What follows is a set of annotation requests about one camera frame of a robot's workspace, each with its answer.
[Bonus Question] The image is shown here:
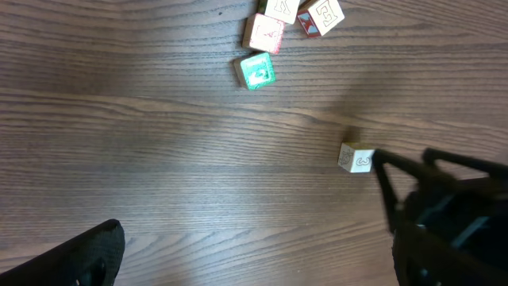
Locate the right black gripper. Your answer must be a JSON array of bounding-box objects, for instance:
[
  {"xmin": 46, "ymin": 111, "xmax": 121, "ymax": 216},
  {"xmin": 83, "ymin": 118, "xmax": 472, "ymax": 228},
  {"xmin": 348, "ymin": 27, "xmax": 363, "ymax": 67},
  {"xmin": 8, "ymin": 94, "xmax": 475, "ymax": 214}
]
[{"xmin": 371, "ymin": 148, "xmax": 507, "ymax": 286}]

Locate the white patterned wooden block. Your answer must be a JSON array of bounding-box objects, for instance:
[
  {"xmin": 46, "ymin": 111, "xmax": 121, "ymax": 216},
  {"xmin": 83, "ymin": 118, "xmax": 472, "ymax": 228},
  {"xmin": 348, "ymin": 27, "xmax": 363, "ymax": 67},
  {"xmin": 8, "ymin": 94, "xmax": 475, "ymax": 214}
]
[{"xmin": 297, "ymin": 0, "xmax": 345, "ymax": 38}]

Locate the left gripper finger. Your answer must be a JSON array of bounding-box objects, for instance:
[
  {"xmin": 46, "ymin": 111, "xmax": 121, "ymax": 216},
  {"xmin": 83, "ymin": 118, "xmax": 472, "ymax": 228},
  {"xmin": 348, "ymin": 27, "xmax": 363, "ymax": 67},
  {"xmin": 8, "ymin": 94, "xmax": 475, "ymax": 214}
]
[{"xmin": 1, "ymin": 219, "xmax": 125, "ymax": 286}]

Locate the white and blue block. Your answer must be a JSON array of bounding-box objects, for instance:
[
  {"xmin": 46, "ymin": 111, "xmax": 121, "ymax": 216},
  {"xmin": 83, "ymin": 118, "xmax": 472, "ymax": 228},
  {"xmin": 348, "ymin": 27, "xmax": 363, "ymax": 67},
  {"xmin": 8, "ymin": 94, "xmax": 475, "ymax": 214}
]
[{"xmin": 337, "ymin": 142, "xmax": 375, "ymax": 173}]

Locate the white K wooden block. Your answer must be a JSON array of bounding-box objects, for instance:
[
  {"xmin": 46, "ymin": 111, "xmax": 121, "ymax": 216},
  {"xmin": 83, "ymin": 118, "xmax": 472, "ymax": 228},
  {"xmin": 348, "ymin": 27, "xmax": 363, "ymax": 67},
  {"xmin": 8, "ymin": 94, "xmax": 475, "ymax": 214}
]
[{"xmin": 258, "ymin": 0, "xmax": 300, "ymax": 25}]

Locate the red I wooden block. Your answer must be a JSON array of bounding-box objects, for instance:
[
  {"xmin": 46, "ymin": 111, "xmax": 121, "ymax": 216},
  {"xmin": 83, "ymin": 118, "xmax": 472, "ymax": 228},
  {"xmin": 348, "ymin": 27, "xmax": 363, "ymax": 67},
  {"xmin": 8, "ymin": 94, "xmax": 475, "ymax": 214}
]
[{"xmin": 241, "ymin": 14, "xmax": 285, "ymax": 54}]

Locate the green wooden block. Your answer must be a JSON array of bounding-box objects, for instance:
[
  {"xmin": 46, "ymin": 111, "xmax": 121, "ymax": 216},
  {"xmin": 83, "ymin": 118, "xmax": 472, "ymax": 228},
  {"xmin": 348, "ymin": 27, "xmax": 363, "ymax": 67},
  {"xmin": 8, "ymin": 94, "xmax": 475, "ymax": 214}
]
[{"xmin": 233, "ymin": 52, "xmax": 276, "ymax": 91}]

